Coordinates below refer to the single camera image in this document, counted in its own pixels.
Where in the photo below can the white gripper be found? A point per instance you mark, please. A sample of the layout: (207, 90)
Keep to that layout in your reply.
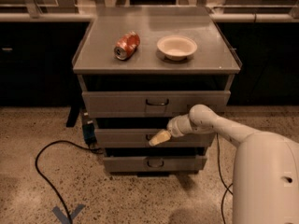
(175, 129)

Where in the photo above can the grey drawer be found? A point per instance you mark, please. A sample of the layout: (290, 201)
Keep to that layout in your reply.
(154, 164)
(128, 138)
(142, 104)

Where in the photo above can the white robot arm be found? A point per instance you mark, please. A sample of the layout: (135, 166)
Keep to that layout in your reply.
(266, 166)

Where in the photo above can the grey bottom drawer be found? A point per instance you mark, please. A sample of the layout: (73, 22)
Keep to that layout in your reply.
(154, 164)

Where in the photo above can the grey drawer cabinet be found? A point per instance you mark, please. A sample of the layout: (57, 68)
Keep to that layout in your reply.
(211, 68)

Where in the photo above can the grey top drawer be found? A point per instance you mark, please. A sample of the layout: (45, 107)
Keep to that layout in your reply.
(142, 104)

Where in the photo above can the blue power adapter box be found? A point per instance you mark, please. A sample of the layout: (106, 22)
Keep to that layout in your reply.
(88, 133)

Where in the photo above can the white paper bowl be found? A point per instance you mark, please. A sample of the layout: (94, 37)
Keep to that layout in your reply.
(176, 47)

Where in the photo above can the crushed red soda can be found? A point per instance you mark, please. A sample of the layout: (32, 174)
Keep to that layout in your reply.
(126, 46)

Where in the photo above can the blue tape floor marker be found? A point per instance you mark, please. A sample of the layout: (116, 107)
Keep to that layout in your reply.
(65, 218)

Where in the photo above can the dark counter with white rail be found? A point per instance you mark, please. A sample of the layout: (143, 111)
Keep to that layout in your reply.
(38, 57)

